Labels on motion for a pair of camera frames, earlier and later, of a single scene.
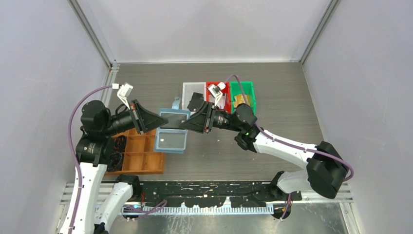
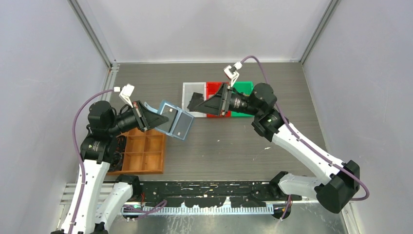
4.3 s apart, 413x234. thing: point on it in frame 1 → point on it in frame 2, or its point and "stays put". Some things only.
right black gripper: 202,121 → 215,106
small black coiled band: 119,143 stays put
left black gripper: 146,120 stays put
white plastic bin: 188,89 stays put
